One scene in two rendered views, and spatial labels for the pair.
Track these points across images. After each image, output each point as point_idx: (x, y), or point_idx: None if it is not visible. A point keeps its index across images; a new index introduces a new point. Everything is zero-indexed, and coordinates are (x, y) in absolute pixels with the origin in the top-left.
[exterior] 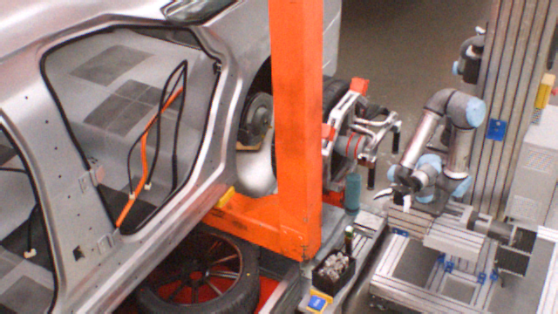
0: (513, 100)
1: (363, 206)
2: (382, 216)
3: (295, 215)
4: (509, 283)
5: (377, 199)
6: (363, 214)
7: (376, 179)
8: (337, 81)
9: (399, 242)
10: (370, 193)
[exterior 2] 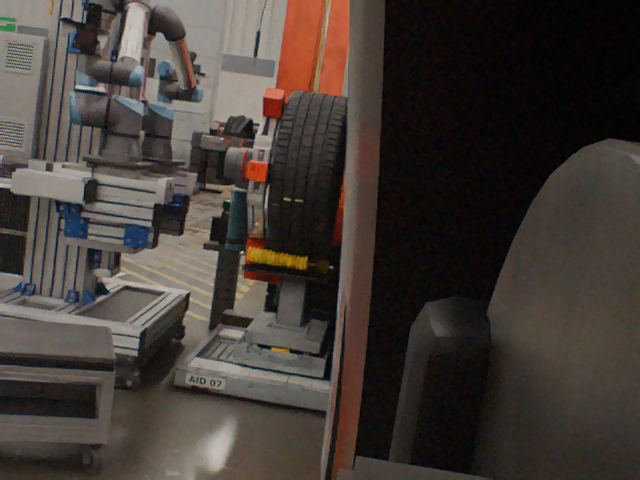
0: None
1: (228, 374)
2: (192, 366)
3: None
4: (15, 284)
5: (206, 409)
6: (224, 369)
7: (221, 431)
8: (300, 92)
9: (161, 304)
10: (224, 415)
